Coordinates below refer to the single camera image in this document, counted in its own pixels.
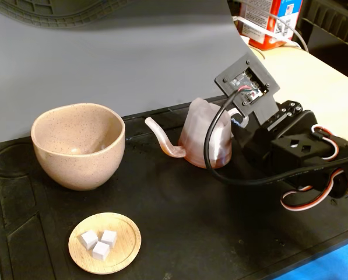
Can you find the red and white carton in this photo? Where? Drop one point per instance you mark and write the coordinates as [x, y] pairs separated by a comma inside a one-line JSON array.
[[258, 11]]

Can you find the speckled beige ceramic cup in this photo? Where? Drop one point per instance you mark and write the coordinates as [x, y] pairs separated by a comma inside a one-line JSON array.
[[74, 172]]

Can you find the grey silicone mat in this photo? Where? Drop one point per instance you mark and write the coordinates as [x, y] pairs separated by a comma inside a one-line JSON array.
[[133, 67]]

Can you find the white sugar cube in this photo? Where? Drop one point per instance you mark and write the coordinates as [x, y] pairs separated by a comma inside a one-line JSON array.
[[109, 237], [88, 239], [100, 251]]

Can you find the blue surface panel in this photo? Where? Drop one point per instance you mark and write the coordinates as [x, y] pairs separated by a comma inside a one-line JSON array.
[[322, 268]]

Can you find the black slatted rack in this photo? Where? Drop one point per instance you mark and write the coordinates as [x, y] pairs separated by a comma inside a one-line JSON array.
[[331, 23]]

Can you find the black silicone work mat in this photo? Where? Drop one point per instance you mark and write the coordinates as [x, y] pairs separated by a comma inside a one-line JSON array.
[[191, 210]]

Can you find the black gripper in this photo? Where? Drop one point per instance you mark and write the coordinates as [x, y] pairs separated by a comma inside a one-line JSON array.
[[255, 139]]

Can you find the round wooden coaster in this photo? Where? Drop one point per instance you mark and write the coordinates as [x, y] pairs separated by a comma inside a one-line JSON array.
[[124, 233]]

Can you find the translucent pink plastic kettle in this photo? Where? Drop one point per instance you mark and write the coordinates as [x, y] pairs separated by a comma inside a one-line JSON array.
[[191, 140]]

